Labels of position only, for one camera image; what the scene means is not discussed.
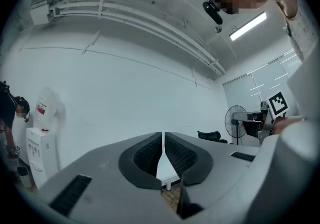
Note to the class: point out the white ceiling pipes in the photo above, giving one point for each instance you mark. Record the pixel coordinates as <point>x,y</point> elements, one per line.
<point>140,18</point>

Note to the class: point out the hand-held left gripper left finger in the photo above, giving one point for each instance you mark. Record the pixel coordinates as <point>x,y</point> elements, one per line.
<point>105,168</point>

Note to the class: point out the black office chair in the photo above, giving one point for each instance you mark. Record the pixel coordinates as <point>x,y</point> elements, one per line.
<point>210,134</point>

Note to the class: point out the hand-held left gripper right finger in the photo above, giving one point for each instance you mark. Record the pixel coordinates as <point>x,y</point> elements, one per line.
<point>215,168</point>

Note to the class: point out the white star print shirt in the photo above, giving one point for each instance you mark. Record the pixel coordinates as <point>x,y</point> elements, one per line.
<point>302,37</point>

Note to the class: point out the black head-mounted camera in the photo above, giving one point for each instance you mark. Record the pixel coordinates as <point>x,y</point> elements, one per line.
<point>212,12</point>

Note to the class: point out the beige trash bin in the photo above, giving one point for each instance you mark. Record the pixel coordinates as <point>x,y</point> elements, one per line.
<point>24,176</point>

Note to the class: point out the white ceiling junction box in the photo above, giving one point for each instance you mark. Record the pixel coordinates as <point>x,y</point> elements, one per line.
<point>40,13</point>

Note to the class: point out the clear water jug red label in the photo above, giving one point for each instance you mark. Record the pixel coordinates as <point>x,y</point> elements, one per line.
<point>48,110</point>

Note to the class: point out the long ceiling light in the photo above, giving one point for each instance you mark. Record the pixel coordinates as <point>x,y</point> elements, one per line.
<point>247,26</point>

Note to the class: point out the white cabinet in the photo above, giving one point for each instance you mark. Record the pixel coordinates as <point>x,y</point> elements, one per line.
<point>41,152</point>

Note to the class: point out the round smoke detector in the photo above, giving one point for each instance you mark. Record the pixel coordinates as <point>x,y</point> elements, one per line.
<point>218,29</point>

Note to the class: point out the frosted glass partition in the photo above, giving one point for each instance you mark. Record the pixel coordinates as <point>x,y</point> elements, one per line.
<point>265,80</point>

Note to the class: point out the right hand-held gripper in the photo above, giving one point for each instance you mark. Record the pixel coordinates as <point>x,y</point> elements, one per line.
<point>277,106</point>

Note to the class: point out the black standing fan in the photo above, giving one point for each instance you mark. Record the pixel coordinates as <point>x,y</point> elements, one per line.
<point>235,122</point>

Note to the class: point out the person's right forearm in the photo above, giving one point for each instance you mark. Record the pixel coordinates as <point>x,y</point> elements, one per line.
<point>287,124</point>

